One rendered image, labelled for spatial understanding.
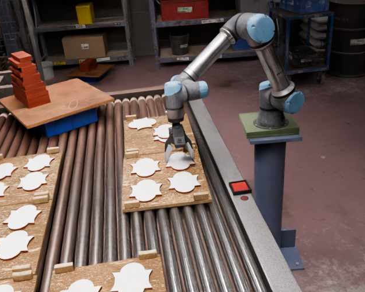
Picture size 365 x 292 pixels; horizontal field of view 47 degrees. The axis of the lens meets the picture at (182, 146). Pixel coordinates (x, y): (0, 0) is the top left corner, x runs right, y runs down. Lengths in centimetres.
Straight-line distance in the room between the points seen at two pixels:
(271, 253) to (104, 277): 54
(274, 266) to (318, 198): 194
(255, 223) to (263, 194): 90
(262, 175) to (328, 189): 112
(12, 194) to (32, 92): 73
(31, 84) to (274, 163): 138
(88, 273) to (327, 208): 216
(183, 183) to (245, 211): 28
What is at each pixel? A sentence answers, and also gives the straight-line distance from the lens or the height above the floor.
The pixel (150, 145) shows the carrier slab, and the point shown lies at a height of 94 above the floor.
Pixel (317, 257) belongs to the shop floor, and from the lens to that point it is 283.
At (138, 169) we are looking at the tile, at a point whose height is 95.
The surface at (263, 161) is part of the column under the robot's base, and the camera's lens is 235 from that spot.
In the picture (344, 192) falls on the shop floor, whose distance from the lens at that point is 343.
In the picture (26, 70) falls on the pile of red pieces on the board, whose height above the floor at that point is 124.
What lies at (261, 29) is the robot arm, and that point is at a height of 146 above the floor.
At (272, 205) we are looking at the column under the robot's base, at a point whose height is 41.
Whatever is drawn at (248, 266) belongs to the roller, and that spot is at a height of 92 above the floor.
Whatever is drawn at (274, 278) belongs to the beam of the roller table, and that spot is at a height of 91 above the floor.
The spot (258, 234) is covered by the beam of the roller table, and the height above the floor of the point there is 92.
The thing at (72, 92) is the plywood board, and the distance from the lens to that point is 259.
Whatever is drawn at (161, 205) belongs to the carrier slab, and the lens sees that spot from 165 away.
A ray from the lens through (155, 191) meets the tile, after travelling 171.
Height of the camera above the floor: 191
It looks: 28 degrees down
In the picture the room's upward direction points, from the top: 4 degrees counter-clockwise
